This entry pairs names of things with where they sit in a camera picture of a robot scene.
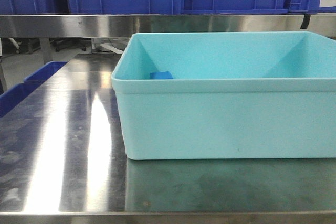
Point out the small blue cube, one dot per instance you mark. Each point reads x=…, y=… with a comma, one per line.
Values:
x=161, y=75

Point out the light teal plastic bin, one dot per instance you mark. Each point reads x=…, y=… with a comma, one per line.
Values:
x=234, y=95

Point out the blue bin lower left far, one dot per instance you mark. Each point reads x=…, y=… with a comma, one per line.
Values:
x=44, y=72

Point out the blue bin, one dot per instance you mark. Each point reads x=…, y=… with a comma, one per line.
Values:
x=44, y=72
x=14, y=96

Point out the blue bin lower left near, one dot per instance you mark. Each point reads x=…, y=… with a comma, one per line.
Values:
x=14, y=96

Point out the steel shelf front rail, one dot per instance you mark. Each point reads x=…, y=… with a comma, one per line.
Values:
x=92, y=26

